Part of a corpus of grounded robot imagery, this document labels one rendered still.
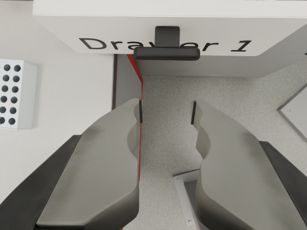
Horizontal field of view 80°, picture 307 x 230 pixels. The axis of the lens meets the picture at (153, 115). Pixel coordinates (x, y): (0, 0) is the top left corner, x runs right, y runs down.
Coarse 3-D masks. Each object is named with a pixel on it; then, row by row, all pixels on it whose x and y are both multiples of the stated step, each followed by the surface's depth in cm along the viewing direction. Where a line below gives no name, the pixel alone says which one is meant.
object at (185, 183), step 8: (176, 176) 108; (184, 176) 108; (192, 176) 108; (176, 184) 108; (184, 184) 105; (192, 184) 102; (184, 192) 108; (192, 192) 92; (184, 200) 108; (192, 200) 83; (184, 208) 108; (192, 208) 77; (184, 216) 107; (192, 216) 107; (192, 224) 107; (200, 224) 65
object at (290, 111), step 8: (304, 88) 106; (296, 96) 105; (304, 96) 105; (288, 104) 105; (296, 104) 105; (304, 104) 104; (280, 112) 107; (288, 112) 105; (296, 112) 105; (304, 112) 104; (288, 120) 106; (296, 120) 105; (304, 120) 104; (296, 128) 105; (304, 128) 105; (304, 136) 105
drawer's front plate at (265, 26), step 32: (64, 0) 19; (96, 0) 19; (128, 0) 19; (160, 0) 19; (192, 0) 19; (224, 0) 18; (256, 0) 18; (288, 0) 18; (64, 32) 23; (96, 32) 23; (128, 32) 22; (192, 32) 22; (224, 32) 22; (256, 32) 21; (288, 32) 21
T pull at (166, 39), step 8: (160, 32) 20; (168, 32) 20; (176, 32) 20; (160, 40) 20; (168, 40) 20; (176, 40) 20; (136, 48) 20; (144, 48) 20; (152, 48) 20; (160, 48) 20; (168, 48) 20; (176, 48) 20; (184, 48) 20; (192, 48) 20; (136, 56) 20; (144, 56) 20; (152, 56) 20; (160, 56) 20; (168, 56) 20; (176, 56) 20; (184, 56) 20; (192, 56) 20
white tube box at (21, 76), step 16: (0, 64) 33; (16, 64) 33; (32, 64) 35; (0, 80) 33; (16, 80) 34; (32, 80) 35; (0, 96) 33; (16, 96) 33; (32, 96) 36; (0, 112) 33; (16, 112) 33; (32, 112) 36; (0, 128) 32; (16, 128) 32
